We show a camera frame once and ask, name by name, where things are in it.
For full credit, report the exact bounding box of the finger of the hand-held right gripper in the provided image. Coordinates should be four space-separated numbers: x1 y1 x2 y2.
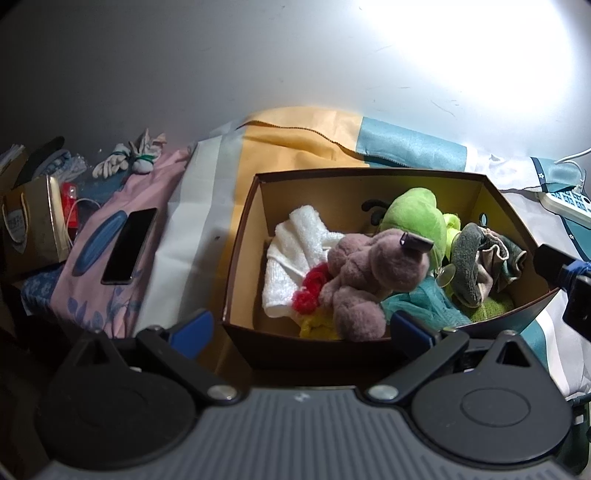
533 244 591 289
562 276 591 325

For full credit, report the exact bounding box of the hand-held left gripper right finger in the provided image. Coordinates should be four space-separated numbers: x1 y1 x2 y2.
364 310 532 406

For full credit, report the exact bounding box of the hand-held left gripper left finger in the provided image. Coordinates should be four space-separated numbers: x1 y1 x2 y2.
69 309 242 407

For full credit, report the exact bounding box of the teal mesh bath pouf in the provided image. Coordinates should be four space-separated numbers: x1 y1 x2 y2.
381 279 474 337

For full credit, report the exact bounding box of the dark cardboard box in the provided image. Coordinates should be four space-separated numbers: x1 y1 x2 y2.
222 168 561 370

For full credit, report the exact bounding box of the pink plush toy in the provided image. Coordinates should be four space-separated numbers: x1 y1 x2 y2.
318 228 437 342

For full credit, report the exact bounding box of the grey fuzzy sock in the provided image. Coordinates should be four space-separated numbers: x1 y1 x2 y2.
450 223 527 308

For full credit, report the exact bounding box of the yellow cloth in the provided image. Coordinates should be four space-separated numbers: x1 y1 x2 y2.
299 311 343 341

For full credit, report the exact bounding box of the red knitted cloth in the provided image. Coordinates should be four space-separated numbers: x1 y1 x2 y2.
293 265 331 315

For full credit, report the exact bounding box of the green frog plush toy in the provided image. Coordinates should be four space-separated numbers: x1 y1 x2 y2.
362 187 462 273

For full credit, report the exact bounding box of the white towel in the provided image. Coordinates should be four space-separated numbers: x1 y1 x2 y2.
263 205 345 319

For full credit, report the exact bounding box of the white power strip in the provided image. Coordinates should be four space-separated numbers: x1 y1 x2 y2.
536 187 591 217

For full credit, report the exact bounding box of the black smartphone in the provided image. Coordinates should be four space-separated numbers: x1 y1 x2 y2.
100 208 158 285

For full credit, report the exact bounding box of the pink floral bedding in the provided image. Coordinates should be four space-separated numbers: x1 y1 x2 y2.
53 143 197 340

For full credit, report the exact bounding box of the blue floral cloth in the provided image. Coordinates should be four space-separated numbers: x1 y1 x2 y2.
21 265 65 315

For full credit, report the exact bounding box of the white cloth bundle green band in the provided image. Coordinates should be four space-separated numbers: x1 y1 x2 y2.
129 128 167 176

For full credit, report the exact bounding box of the red packet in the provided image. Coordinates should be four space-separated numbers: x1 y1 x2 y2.
60 182 79 227

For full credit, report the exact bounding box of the white glove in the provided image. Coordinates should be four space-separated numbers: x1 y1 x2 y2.
92 143 132 180

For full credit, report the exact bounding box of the gold paper gift bag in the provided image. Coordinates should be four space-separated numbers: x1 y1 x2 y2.
0 175 72 278

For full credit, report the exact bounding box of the clear plastic bag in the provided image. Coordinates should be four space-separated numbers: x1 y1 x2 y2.
48 150 88 183

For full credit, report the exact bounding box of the yellow white teal striped sheet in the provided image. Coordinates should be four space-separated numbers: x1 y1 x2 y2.
159 106 591 402

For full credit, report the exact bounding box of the dark slipper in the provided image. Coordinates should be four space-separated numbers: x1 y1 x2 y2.
21 136 65 183

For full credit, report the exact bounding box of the stack of white papers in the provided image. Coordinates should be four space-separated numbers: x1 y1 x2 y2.
0 144 26 171

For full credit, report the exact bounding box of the white power cable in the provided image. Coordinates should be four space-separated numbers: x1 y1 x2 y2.
554 148 591 195

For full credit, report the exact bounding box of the thin white cord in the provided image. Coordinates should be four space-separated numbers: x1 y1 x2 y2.
67 198 100 245

